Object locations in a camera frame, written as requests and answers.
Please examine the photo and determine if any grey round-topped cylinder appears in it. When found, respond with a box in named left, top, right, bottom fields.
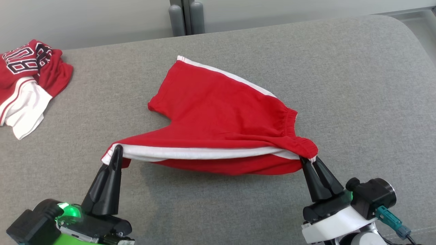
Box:
left=169, top=4, right=186, bottom=37
left=190, top=1, right=205, bottom=34

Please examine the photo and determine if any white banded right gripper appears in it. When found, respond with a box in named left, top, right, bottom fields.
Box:
left=300, top=157, right=377, bottom=244

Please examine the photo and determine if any grey wall base rail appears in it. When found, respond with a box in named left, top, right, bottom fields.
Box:
left=375, top=7, right=436, bottom=18

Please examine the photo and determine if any red numbered jersey shirt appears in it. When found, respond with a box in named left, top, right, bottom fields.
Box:
left=0, top=39, right=74, bottom=141

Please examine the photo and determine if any teal right camera plug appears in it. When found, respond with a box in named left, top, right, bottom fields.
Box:
left=375, top=206, right=412, bottom=240

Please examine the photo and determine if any grey door frame post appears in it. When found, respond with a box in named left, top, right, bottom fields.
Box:
left=169, top=0, right=199, bottom=35

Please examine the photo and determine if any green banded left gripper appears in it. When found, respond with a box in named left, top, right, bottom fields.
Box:
left=51, top=145, right=134, bottom=245

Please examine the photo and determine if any red shorts white stripe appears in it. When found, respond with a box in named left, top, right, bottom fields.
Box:
left=101, top=55, right=319, bottom=176

